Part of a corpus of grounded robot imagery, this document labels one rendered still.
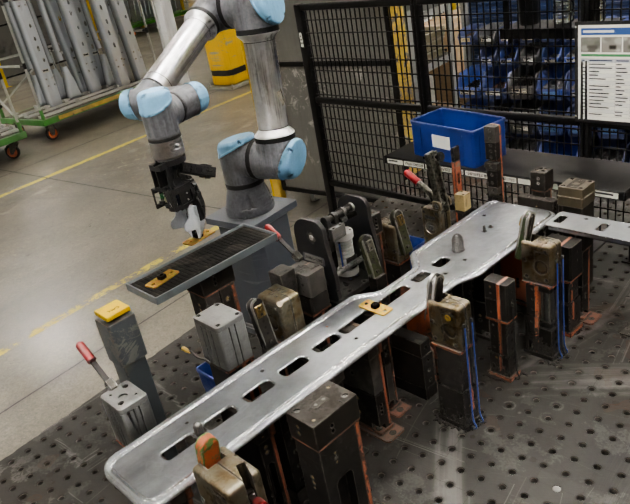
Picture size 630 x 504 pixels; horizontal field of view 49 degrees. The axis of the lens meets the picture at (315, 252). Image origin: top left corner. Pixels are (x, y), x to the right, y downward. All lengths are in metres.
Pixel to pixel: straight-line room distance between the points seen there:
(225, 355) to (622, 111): 1.41
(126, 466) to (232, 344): 0.35
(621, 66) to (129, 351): 1.59
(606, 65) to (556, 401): 1.02
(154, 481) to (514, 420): 0.88
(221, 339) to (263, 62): 0.77
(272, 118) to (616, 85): 1.03
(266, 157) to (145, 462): 0.92
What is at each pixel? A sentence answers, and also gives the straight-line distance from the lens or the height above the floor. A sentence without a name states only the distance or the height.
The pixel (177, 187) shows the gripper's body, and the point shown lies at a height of 1.37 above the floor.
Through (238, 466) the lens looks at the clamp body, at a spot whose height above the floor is 1.06.
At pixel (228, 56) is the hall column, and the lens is 9.43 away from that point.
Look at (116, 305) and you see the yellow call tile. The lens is 1.61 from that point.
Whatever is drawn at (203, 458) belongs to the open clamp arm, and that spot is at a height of 1.08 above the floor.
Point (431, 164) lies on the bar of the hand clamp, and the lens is 1.98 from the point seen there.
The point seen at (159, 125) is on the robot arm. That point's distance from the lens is 1.56.
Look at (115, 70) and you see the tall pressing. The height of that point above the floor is 0.52.
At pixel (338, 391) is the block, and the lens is 1.37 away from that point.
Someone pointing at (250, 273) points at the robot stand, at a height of 0.93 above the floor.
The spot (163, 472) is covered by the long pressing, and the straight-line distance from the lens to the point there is 1.36.
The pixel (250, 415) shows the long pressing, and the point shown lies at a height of 1.00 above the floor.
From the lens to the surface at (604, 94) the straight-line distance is 2.30.
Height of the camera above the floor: 1.86
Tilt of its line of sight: 26 degrees down
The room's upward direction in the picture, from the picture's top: 11 degrees counter-clockwise
